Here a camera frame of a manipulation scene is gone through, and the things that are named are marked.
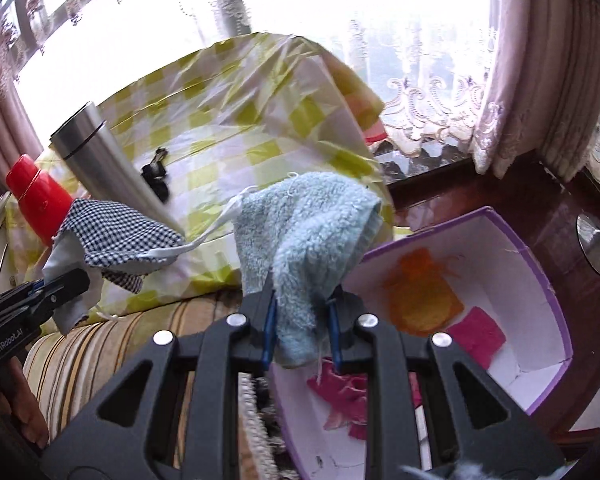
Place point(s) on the black white checked face mask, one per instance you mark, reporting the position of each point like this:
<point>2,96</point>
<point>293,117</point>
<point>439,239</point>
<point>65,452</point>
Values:
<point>115,235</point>

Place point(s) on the black keys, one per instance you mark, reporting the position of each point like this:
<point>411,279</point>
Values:
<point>155,170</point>

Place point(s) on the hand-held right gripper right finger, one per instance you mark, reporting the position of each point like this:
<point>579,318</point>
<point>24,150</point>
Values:
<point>335,335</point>

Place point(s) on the mauve embroidered curtain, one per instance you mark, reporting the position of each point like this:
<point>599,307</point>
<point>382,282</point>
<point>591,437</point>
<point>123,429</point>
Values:
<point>545,60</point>
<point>0,85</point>

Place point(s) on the round metal stand base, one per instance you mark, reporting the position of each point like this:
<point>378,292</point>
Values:
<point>595,245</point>

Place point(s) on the stainless steel thermos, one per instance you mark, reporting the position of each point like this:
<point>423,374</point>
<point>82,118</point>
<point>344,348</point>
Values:
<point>100,160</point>

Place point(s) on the purple cardboard box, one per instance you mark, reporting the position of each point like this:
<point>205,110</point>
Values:
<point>480,260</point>

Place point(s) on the person's left hand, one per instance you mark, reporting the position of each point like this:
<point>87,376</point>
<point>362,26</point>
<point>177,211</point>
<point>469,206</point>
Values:
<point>27,400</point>

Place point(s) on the orange mesh pouch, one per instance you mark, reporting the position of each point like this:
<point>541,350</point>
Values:
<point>420,300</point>

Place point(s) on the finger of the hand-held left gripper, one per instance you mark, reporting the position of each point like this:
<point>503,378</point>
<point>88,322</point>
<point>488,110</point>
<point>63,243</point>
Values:
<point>65,285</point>

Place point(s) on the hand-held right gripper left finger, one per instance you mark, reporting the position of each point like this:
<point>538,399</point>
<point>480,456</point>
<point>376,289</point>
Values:
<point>267,330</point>

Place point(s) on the white lace sheer curtain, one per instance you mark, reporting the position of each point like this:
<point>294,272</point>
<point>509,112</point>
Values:
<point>430,95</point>

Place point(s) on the yellow checked plastic tablecloth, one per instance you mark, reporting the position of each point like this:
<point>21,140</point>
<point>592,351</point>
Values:
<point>230,110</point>

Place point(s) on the light blue towel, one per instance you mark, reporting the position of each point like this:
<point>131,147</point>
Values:
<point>310,240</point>

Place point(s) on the red thermos bottle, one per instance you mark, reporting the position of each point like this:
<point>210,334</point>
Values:
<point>40,200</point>

